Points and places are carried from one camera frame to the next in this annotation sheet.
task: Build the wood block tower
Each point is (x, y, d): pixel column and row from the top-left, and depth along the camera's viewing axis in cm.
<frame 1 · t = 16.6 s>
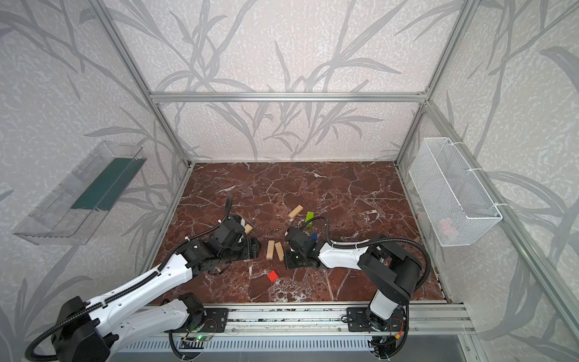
left hand: (256, 241, 80), fingers open
right hand: (283, 254, 87), fingers closed
plain wood block: (270, 250, 90), on the table
far wood block: (295, 211, 104), on the table
green block: (310, 215, 101), point 2 cm above the table
red block: (273, 276, 84), on the table

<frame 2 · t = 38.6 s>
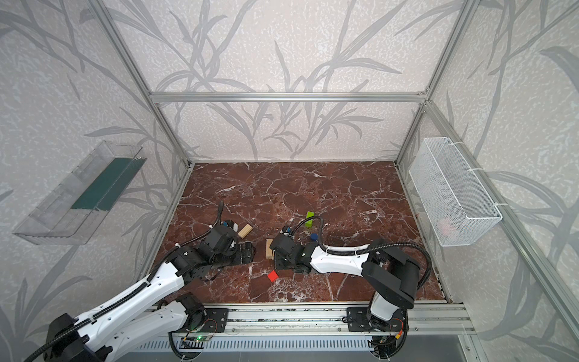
left hand: (249, 246, 80), fingers open
right hand: (275, 253, 85), fingers closed
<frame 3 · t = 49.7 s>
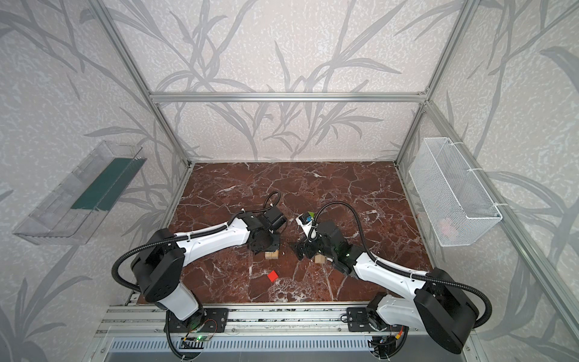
left hand: (277, 241, 86), fingers closed
right hand: (298, 228, 82), fingers open
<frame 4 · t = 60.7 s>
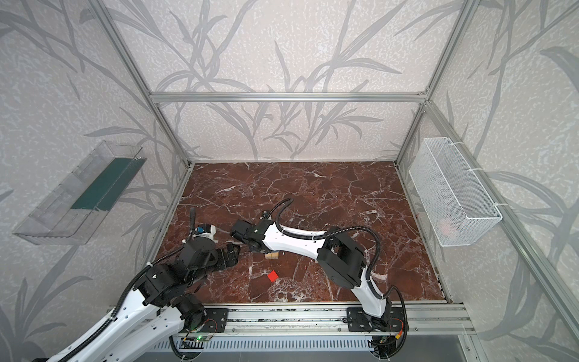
left hand: (234, 245, 76), fingers open
right hand: (263, 238, 87), fingers open
